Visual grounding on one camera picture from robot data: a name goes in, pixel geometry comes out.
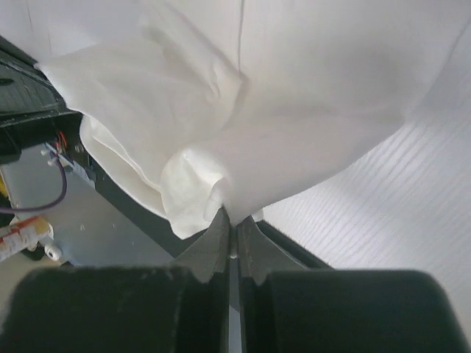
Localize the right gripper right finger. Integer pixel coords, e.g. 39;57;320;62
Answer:
236;216;305;352

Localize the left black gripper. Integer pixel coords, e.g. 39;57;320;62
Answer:
0;35;84;165

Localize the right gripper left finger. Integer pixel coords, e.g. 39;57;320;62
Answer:
174;208;230;352

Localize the white t shirt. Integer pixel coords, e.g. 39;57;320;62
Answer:
1;1;470;239

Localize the white round floor object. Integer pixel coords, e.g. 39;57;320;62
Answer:
44;243;63;262

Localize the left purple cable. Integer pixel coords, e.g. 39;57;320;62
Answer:
0;157;69;214

